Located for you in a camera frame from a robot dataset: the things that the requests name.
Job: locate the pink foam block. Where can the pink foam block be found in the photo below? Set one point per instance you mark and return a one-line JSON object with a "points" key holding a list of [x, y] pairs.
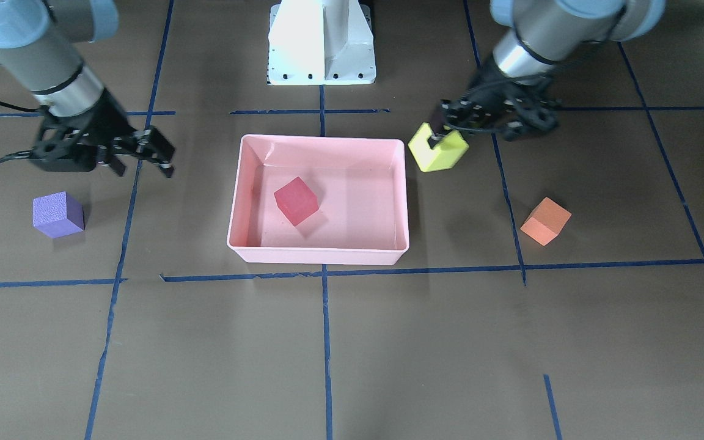
{"points": [[297, 201]]}

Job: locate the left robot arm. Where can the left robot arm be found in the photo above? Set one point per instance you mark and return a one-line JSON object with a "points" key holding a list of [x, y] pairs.
{"points": [[553, 36]]}

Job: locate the pink plastic bin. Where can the pink plastic bin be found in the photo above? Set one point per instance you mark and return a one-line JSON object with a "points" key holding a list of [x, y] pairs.
{"points": [[361, 187]]}

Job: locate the yellow foam block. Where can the yellow foam block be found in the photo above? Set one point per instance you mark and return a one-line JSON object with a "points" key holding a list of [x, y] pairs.
{"points": [[441, 155]]}

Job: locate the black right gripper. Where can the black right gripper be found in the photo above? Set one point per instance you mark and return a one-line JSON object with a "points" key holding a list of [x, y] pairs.
{"points": [[106, 120]]}

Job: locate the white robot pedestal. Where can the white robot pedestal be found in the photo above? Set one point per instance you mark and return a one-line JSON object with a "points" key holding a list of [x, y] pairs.
{"points": [[321, 43]]}

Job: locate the purple foam block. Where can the purple foam block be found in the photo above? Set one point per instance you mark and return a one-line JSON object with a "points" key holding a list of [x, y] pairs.
{"points": [[58, 215]]}

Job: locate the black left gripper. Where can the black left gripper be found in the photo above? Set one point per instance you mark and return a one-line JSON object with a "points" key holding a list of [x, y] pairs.
{"points": [[491, 82]]}

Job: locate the orange foam block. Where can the orange foam block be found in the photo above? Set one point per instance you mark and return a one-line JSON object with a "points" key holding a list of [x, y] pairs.
{"points": [[546, 221]]}

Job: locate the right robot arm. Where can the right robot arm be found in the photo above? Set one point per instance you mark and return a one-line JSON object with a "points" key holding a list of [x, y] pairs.
{"points": [[37, 47]]}

